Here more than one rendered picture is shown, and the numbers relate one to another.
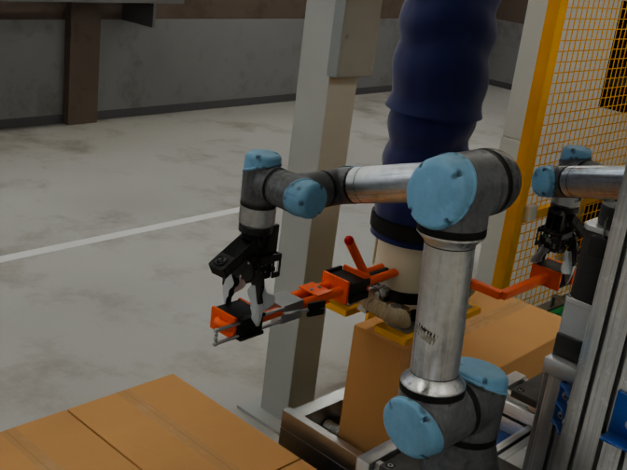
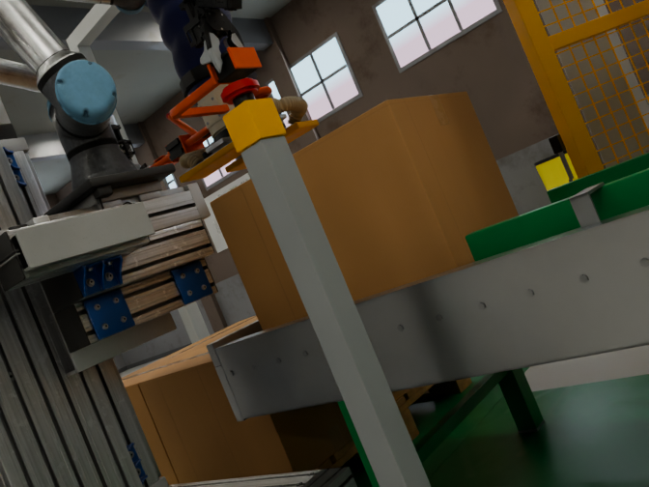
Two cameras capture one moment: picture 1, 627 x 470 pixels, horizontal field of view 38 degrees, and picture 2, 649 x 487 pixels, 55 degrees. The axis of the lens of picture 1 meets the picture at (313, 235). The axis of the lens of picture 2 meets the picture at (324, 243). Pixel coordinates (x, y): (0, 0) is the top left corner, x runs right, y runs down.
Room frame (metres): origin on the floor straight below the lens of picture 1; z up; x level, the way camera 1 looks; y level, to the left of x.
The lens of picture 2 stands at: (2.30, -2.08, 0.72)
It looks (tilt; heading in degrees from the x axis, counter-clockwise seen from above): 1 degrees up; 89
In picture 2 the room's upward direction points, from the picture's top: 23 degrees counter-clockwise
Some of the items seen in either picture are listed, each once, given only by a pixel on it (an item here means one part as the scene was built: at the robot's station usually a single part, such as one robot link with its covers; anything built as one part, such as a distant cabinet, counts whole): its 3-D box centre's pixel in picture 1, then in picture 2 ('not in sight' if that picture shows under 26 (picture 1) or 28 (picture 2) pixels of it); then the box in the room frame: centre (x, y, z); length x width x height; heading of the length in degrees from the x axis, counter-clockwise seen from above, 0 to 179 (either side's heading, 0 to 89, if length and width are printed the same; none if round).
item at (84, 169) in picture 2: not in sight; (100, 168); (1.91, -0.66, 1.09); 0.15 x 0.15 x 0.10
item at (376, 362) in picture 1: (459, 384); (365, 219); (2.44, -0.49, 0.75); 0.60 x 0.40 x 0.40; 140
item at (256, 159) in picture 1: (261, 179); not in sight; (1.77, 0.12, 1.50); 0.09 x 0.08 x 0.11; 47
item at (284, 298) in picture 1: (282, 307); not in sight; (1.87, 0.05, 1.19); 0.07 x 0.07 x 0.04; 50
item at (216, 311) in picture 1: (236, 318); not in sight; (1.77, 0.14, 1.19); 0.08 x 0.07 x 0.05; 140
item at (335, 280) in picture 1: (345, 283); (184, 148); (2.03, -0.09, 1.19); 0.10 x 0.08 x 0.06; 50
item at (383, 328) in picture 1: (430, 313); (224, 150); (2.16, -0.32, 1.09); 0.34 x 0.10 x 0.05; 140
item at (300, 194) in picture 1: (301, 192); not in sight; (1.72, 0.03, 1.50); 0.11 x 0.11 x 0.08; 47
